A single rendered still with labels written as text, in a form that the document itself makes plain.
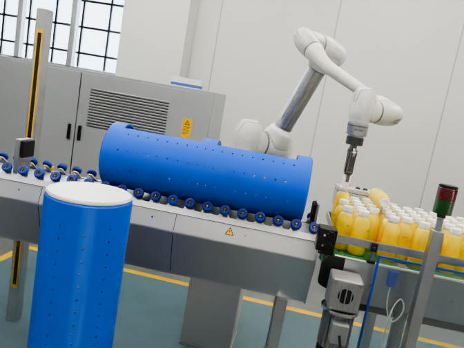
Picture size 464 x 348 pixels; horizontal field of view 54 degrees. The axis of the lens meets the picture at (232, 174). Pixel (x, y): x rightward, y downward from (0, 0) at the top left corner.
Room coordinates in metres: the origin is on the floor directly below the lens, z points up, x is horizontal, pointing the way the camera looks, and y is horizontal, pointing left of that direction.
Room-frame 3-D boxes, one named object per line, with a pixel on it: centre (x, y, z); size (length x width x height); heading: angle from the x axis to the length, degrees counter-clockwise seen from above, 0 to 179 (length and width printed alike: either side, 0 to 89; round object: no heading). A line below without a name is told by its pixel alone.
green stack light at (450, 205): (1.53, -0.72, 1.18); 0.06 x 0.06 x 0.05
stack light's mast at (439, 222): (1.53, -0.72, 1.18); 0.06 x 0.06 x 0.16
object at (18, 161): (2.05, 0.95, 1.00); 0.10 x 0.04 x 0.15; 174
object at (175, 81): (3.75, 0.48, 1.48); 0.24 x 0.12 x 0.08; 90
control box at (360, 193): (2.19, -0.61, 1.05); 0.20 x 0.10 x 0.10; 84
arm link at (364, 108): (2.02, -0.51, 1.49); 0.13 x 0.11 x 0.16; 122
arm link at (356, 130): (2.01, -0.50, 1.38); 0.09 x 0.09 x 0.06
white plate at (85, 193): (1.49, 0.46, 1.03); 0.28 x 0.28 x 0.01
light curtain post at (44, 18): (2.40, 1.08, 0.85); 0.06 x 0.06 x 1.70; 84
